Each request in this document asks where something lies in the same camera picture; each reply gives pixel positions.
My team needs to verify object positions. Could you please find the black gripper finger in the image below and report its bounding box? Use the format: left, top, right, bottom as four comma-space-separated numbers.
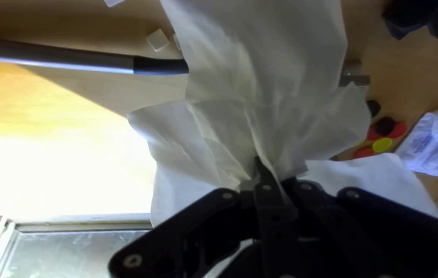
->
255, 158, 277, 192

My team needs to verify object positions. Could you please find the white paper napkin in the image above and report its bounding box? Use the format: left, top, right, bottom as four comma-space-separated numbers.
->
129, 0, 438, 224

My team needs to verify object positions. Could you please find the red yellow plastic toy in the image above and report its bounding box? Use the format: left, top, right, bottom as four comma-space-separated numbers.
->
354, 118, 408, 158

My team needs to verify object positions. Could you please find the white letter tile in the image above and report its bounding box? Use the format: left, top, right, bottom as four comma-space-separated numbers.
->
147, 30, 170, 53

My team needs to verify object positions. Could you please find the dark object top right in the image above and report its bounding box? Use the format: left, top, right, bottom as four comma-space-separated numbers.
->
383, 0, 438, 41

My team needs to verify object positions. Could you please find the grey metal table leg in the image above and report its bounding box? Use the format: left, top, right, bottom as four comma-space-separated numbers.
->
0, 41, 189, 76

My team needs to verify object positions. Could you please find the small metal bracket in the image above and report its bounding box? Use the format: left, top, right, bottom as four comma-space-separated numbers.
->
340, 61, 371, 87

